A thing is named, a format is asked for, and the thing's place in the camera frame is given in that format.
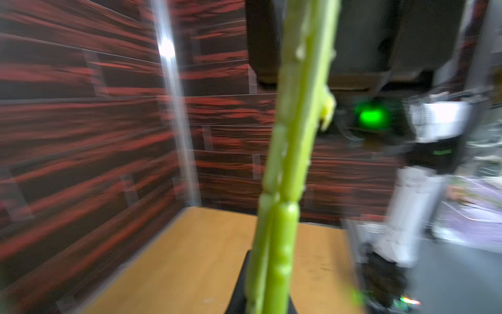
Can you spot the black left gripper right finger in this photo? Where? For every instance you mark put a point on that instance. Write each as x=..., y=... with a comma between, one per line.
x=291, y=307

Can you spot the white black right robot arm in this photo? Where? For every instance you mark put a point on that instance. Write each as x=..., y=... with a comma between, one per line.
x=431, y=129

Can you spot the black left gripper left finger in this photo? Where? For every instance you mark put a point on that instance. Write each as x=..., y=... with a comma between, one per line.
x=237, y=303

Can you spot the artificial flower bouquet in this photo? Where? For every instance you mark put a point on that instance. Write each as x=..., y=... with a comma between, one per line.
x=305, y=105

